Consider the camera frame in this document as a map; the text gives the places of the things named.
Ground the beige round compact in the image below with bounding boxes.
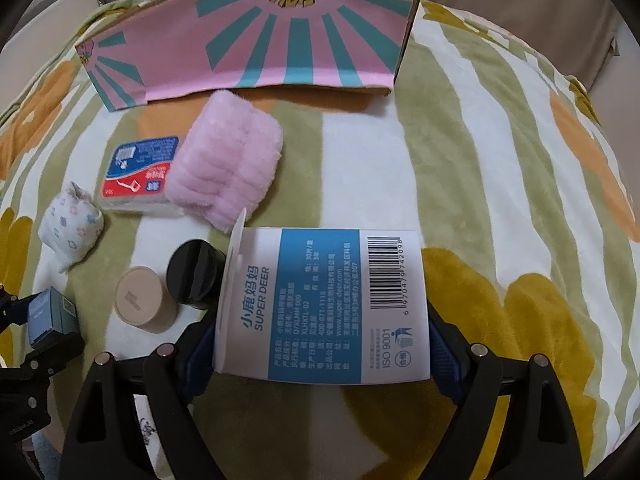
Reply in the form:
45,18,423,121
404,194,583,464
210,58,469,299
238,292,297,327
114,266,178,334

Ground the white patterned sock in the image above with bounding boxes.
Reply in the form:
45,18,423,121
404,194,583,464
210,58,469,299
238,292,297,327
38,182,105,273

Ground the black round jar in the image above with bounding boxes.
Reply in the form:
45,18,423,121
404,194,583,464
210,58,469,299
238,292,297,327
165,240,226,310

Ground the white blue Super Deer box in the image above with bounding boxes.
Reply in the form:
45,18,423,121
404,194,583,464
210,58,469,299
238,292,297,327
213,217,431,386

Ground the red blue floss pick box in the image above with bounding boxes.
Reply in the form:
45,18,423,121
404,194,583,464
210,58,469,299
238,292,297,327
96,136,182,216

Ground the pink fluffy headband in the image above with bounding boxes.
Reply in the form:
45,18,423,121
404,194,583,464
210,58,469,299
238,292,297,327
165,90,283,233

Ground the small blue grey box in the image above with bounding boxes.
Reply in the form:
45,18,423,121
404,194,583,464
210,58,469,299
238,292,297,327
27,287,80,349

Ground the green striped floral blanket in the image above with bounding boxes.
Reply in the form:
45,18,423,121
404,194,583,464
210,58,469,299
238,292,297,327
1,2,639,470

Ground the white headboard panel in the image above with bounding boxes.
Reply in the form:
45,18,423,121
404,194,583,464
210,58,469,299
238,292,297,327
1,0,100,110

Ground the pink teal cardboard box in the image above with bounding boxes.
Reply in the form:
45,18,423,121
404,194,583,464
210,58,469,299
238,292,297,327
76,0,420,110

